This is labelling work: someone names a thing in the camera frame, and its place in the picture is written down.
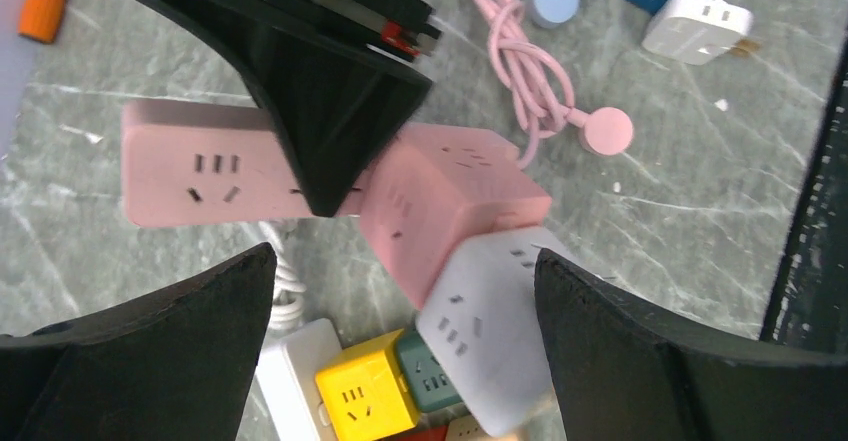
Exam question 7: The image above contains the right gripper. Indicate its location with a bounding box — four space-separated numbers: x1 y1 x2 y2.
135 0 442 217

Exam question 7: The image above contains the orange handled screwdriver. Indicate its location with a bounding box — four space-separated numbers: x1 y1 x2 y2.
17 0 67 45

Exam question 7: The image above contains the white cube socket small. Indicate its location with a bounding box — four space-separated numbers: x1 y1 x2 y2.
642 0 754 66

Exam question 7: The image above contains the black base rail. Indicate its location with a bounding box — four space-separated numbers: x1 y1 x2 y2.
759 48 847 355

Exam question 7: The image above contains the beige cube socket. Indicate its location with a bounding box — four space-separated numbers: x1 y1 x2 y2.
445 415 521 441

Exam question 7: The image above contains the white long power strip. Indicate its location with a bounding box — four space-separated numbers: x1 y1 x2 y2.
255 318 341 440

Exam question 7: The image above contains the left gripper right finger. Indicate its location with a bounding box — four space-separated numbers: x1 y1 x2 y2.
534 249 847 440

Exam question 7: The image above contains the dark green cube socket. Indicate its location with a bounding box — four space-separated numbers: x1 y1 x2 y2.
395 328 461 413

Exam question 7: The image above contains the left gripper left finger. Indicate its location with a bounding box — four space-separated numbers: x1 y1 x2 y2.
1 243 277 440

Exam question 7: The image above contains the pink cube socket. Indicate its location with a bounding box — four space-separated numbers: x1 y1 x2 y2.
359 122 552 308

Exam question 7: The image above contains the white cable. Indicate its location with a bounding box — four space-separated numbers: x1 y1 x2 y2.
256 220 307 332

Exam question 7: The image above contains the pink cable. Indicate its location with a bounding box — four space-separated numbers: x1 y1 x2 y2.
447 0 636 171

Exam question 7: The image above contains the yellow cube socket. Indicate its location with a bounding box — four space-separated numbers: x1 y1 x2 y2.
315 329 420 440

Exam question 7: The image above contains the white cube socket top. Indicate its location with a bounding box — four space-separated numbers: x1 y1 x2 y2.
416 226 569 436

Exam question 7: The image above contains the pink power strip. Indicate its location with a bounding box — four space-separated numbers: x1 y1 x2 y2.
120 98 366 229

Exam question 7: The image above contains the red cube socket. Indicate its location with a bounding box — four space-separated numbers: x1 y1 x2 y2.
388 425 448 441

